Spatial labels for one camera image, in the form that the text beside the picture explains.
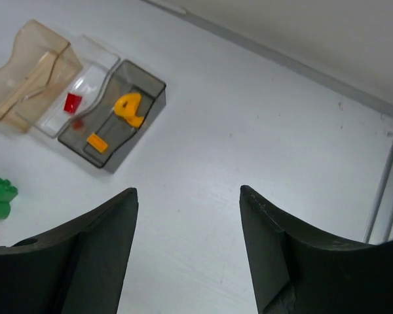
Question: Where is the orange quarter-round lego piece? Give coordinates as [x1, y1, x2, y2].
[113, 93, 141, 120]

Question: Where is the clear transparent bin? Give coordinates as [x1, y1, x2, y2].
[16, 35, 121, 138]

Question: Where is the orange lego brick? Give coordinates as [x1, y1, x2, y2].
[86, 133, 108, 154]

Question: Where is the orange curved lego piece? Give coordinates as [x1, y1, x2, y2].
[125, 116, 145, 128]

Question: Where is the grey transparent bin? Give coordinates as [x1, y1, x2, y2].
[58, 60, 166, 173]

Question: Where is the red slope lego brick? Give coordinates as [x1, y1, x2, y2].
[64, 93, 83, 114]

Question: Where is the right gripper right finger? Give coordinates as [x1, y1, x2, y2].
[240, 185, 393, 313]

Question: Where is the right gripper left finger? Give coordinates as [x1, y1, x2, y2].
[0, 188, 138, 313]

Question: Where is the amber transparent bin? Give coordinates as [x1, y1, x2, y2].
[0, 19, 83, 133]

